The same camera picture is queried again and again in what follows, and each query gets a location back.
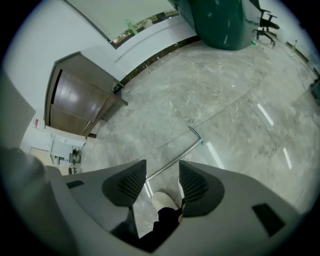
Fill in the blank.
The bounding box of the brown wooden vanity cabinet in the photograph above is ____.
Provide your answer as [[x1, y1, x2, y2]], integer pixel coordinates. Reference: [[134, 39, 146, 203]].
[[44, 50, 129, 140]]

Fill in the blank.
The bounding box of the person's right white shoe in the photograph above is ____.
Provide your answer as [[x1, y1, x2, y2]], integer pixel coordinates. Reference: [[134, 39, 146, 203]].
[[177, 178, 186, 199]]

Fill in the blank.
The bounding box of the person's white shoe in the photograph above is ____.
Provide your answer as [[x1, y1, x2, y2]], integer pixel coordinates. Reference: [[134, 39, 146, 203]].
[[151, 190, 179, 211], [177, 178, 186, 199]]

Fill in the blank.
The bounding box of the black office chair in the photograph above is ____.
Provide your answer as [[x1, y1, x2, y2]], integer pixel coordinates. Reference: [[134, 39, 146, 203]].
[[251, 0, 281, 48]]

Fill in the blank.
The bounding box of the large grey window blind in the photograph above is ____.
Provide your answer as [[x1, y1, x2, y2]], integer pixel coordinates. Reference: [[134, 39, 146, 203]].
[[64, 0, 181, 45]]

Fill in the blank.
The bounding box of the white wheeled cart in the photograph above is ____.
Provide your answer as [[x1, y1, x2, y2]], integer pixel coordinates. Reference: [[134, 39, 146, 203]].
[[49, 139, 84, 174]]

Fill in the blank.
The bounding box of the green plastic bottle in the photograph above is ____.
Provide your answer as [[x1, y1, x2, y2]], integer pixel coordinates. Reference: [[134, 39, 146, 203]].
[[123, 19, 139, 36]]

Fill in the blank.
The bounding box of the green bathtub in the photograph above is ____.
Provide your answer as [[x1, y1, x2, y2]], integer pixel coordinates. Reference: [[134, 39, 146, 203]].
[[166, 0, 256, 51]]

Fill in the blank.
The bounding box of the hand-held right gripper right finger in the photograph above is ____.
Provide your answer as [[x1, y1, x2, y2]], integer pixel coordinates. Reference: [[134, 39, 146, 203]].
[[178, 160, 225, 218]]

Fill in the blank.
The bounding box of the person's left white shoe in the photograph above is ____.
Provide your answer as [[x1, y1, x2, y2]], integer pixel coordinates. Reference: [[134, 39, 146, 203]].
[[151, 190, 179, 211]]

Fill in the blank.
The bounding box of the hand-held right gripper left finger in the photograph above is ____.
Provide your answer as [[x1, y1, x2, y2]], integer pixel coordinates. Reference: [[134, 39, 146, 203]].
[[101, 159, 148, 241]]

